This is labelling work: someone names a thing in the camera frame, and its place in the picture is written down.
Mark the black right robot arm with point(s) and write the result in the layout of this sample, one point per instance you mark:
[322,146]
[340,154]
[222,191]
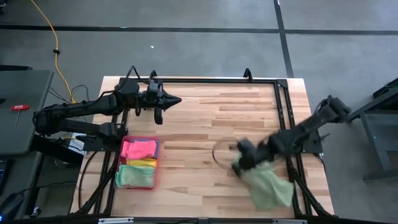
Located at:
[311,127]

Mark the black angled bar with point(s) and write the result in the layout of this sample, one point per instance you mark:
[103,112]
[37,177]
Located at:
[53,149]

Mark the black desk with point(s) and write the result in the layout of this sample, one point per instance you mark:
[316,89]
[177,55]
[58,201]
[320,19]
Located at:
[18,174]

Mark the white paper sheet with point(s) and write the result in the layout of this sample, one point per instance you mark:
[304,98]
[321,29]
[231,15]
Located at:
[77,144]

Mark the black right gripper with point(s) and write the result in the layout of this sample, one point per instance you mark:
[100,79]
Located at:
[255,152]

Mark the grey side table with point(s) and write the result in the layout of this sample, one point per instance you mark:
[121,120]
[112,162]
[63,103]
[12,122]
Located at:
[28,93]

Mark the grey metal stand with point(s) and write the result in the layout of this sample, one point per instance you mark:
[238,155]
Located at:
[376,155]

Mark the yellow microfiber towel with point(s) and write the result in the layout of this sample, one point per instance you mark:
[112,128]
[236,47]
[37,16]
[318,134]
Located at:
[141,162]

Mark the black metal table frame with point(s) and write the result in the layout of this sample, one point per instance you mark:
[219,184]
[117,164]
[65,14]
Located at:
[217,81]

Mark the pink translucent plastic tray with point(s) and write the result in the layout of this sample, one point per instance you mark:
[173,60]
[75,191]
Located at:
[119,165]

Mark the black computer mouse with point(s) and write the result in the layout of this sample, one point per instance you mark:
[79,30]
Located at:
[11,207]

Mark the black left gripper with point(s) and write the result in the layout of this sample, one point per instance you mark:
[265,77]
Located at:
[130,93]

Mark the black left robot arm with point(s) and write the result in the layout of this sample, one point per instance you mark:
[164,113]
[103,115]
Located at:
[77,109]

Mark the silver metal bracket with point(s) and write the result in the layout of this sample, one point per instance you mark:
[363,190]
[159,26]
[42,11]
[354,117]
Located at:
[115,221]
[289,221]

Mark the green microfiber towel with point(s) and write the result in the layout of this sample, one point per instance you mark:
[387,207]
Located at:
[270,189]
[135,177]

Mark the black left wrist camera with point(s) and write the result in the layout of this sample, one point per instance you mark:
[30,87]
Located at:
[158,116]

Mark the pink microfiber towel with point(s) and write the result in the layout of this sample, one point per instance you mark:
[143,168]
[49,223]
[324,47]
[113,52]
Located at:
[140,149]

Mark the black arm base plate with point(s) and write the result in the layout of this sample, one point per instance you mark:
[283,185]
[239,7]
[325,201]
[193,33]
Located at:
[96,146]
[314,146]

